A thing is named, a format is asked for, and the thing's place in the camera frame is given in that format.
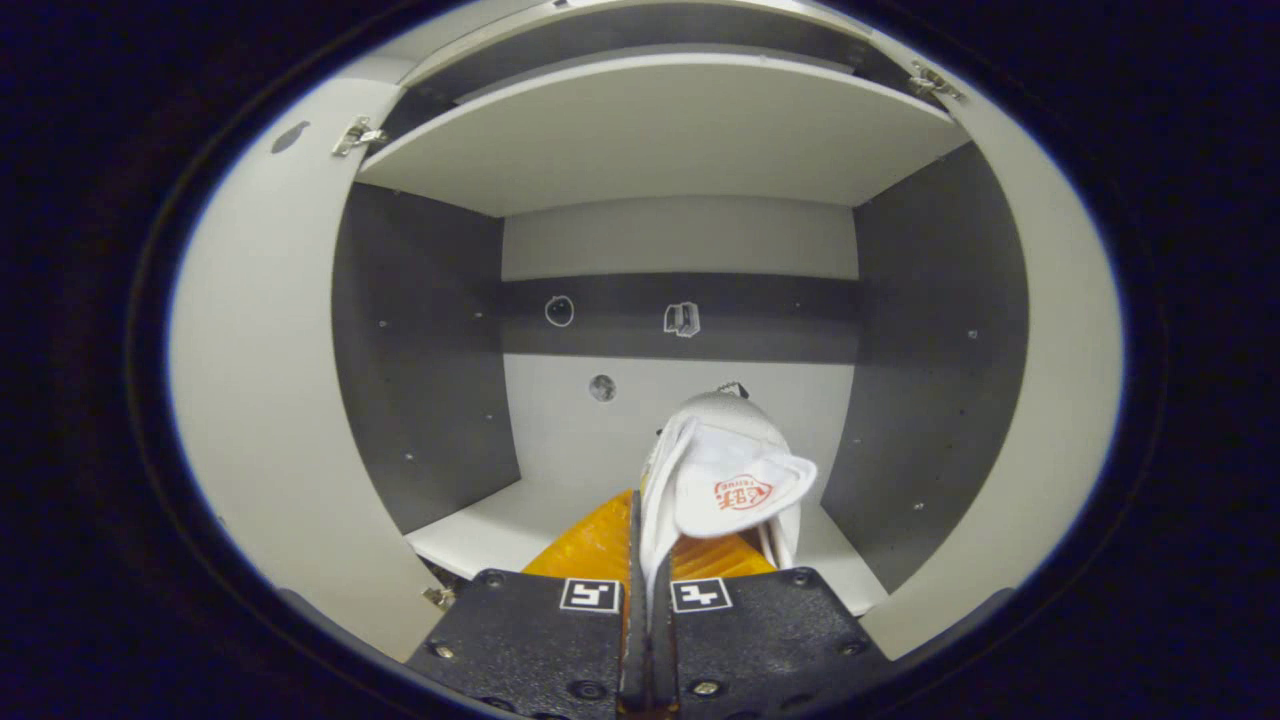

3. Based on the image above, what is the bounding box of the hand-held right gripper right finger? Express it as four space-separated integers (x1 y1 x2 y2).
648 530 893 720

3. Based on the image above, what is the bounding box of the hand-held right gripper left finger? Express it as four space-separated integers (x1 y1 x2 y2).
403 488 649 720

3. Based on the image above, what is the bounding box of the white shoe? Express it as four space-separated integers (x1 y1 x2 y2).
637 390 819 633

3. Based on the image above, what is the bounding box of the grey shoe cabinet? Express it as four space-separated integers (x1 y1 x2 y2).
165 0 1129 666

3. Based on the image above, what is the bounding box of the grey cabinet door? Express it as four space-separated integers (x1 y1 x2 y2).
858 88 1128 663
166 76 448 663

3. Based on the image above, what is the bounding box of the grey cabinet shelf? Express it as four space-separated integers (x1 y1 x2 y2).
405 475 891 616
355 52 973 220

